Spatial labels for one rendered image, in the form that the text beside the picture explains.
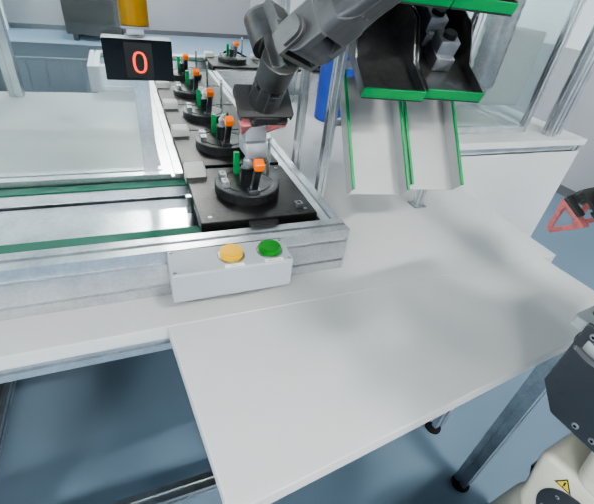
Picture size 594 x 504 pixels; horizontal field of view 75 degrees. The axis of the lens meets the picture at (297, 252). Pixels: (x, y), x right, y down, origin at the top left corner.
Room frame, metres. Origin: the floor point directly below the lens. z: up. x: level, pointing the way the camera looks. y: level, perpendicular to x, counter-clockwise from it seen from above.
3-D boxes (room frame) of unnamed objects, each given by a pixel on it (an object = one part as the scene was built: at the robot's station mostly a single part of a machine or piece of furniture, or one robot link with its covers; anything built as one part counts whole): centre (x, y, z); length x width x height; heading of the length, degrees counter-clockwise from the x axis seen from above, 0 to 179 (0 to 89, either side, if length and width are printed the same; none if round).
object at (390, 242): (1.17, 0.32, 0.84); 1.50 x 1.41 x 0.03; 115
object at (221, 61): (2.09, 0.45, 1.01); 0.24 x 0.24 x 0.13; 25
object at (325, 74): (1.75, -0.07, 0.99); 0.16 x 0.16 x 0.27
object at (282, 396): (0.72, -0.16, 0.84); 0.90 x 0.70 x 0.03; 122
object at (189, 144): (1.00, 0.24, 1.01); 0.24 x 0.24 x 0.13; 25
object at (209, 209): (0.77, 0.13, 0.96); 0.24 x 0.24 x 0.02; 25
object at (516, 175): (2.06, -0.70, 0.43); 1.11 x 0.68 x 0.86; 115
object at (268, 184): (0.77, 0.13, 0.98); 0.14 x 0.14 x 0.02
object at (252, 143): (0.77, 0.12, 1.09); 0.08 x 0.04 x 0.07; 26
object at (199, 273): (0.54, 0.11, 0.93); 0.21 x 0.07 x 0.06; 115
